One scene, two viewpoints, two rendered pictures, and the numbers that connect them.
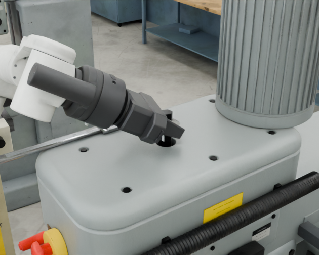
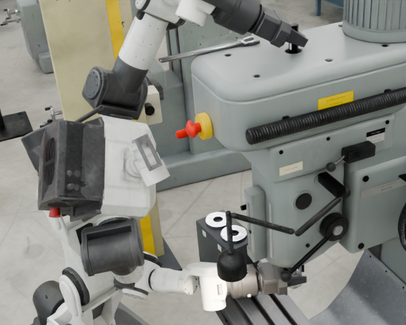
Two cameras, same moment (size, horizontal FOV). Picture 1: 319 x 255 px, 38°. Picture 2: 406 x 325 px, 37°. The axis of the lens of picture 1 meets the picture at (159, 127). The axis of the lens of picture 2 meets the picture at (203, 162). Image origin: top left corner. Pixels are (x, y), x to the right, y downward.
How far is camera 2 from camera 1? 60 cm
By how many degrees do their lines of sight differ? 13
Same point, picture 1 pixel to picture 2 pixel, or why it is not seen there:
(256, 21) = not seen: outside the picture
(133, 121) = (265, 27)
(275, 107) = (388, 23)
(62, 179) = (210, 70)
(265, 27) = not seen: outside the picture
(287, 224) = (405, 137)
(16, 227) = (162, 208)
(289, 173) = (399, 81)
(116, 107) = (251, 15)
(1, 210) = not seen: hidden behind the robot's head
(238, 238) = (352, 135)
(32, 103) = (191, 9)
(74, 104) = (221, 12)
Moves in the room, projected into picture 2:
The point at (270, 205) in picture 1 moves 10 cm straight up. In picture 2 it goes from (376, 102) to (379, 58)
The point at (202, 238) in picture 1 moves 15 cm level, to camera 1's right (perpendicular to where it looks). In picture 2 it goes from (314, 118) to (389, 120)
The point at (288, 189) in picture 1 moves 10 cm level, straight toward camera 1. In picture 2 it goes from (396, 92) to (382, 111)
